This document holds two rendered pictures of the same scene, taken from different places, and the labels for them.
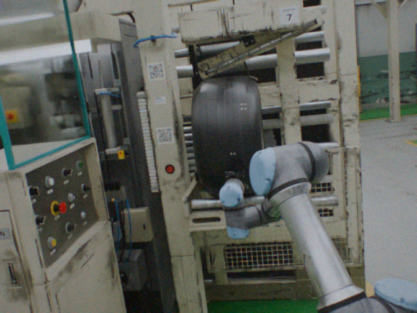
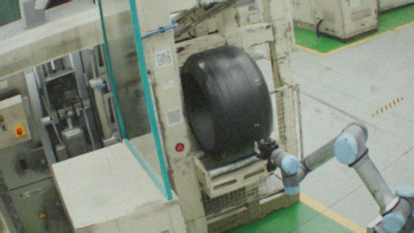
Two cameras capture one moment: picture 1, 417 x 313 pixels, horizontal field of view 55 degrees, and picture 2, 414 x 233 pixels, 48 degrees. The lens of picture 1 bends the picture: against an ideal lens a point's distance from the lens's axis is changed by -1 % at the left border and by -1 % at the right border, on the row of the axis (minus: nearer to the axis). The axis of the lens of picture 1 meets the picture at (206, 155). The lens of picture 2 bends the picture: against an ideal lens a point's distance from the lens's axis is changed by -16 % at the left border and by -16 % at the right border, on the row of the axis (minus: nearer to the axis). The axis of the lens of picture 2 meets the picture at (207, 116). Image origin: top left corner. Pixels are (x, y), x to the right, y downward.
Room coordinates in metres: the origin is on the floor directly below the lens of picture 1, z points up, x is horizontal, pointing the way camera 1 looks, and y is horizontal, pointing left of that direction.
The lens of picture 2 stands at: (-0.29, 1.19, 2.27)
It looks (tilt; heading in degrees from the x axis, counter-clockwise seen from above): 25 degrees down; 331
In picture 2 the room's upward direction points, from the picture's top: 9 degrees counter-clockwise
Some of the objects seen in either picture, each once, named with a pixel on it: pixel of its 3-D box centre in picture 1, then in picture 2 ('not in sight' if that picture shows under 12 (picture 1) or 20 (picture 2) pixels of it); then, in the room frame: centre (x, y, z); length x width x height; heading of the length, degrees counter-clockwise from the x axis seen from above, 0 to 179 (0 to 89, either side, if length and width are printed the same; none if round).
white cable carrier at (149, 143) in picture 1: (150, 142); (155, 125); (1.87, 0.26, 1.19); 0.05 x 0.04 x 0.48; 171
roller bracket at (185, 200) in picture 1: (193, 195); (193, 163); (1.90, 0.09, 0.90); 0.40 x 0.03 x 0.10; 171
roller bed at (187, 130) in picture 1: (193, 149); not in sight; (2.28, 0.07, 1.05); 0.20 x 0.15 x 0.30; 81
